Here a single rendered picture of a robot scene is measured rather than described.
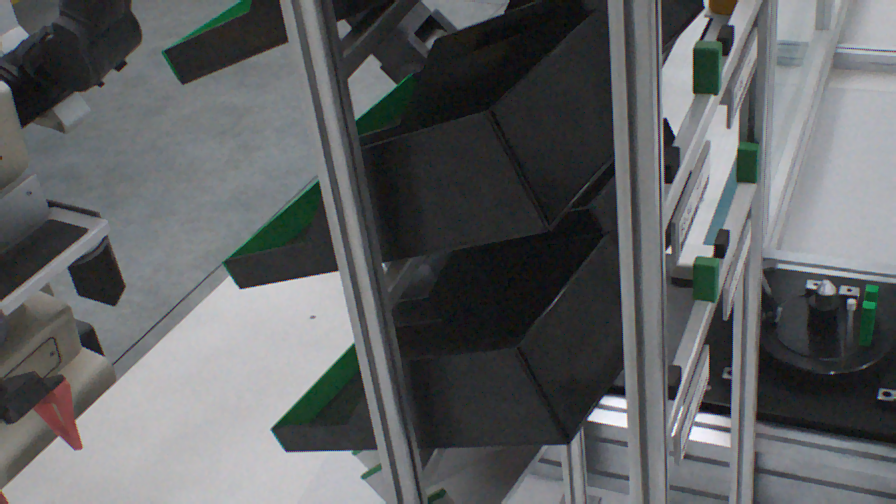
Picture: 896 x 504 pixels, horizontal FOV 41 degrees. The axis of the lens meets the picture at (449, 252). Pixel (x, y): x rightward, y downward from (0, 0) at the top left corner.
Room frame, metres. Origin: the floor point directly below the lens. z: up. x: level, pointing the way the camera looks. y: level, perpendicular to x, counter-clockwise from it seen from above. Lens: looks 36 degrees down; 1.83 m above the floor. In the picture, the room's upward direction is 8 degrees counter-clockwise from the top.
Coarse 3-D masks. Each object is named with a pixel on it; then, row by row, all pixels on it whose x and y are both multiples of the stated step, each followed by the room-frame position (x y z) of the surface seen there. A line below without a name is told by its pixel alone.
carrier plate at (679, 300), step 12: (672, 288) 1.07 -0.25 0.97; (684, 288) 1.06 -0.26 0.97; (672, 300) 1.04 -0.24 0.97; (684, 300) 1.04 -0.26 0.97; (672, 312) 1.02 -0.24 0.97; (684, 312) 1.02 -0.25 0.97; (672, 324) 1.00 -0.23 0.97; (684, 324) 1.00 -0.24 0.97; (672, 336) 0.98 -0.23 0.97; (672, 348) 0.96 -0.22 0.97; (672, 360) 0.95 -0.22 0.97; (624, 372) 0.94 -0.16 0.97; (612, 384) 0.92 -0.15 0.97; (624, 384) 0.92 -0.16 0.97
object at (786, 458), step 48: (624, 432) 0.87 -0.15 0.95; (720, 432) 0.84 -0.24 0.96; (768, 432) 0.83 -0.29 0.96; (816, 432) 0.82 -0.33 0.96; (624, 480) 0.87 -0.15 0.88; (672, 480) 0.85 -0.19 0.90; (720, 480) 0.82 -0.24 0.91; (768, 480) 0.80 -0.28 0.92; (816, 480) 0.79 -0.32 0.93; (864, 480) 0.76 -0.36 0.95
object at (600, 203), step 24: (672, 144) 0.76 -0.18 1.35; (600, 192) 0.69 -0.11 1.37; (576, 216) 0.67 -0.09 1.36; (600, 216) 0.67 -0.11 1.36; (672, 216) 0.72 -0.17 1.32; (504, 240) 0.71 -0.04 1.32; (528, 240) 0.70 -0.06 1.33; (552, 240) 0.69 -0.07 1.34; (456, 264) 0.74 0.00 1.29; (432, 288) 0.76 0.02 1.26; (456, 288) 0.74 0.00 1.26; (408, 312) 0.77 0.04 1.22; (432, 312) 0.76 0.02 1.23
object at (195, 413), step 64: (192, 320) 1.29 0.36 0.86; (256, 320) 1.27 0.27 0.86; (320, 320) 1.25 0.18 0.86; (128, 384) 1.17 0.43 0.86; (192, 384) 1.15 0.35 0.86; (256, 384) 1.14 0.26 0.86; (64, 448) 1.07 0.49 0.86; (128, 448) 1.05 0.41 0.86; (192, 448) 1.04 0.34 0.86; (256, 448) 1.02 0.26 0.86
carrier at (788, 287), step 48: (816, 288) 0.94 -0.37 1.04; (864, 288) 1.02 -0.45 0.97; (720, 336) 0.97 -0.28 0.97; (768, 336) 0.94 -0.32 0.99; (816, 336) 0.93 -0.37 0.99; (864, 336) 0.90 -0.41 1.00; (720, 384) 0.90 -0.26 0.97; (768, 384) 0.89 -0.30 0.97; (816, 384) 0.88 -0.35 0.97; (864, 384) 0.87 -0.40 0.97; (864, 432) 0.81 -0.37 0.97
